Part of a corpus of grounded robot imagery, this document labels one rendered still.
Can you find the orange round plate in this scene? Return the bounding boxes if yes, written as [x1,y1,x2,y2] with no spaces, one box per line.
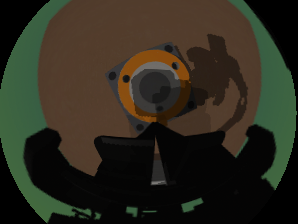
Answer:
[117,49,192,127]

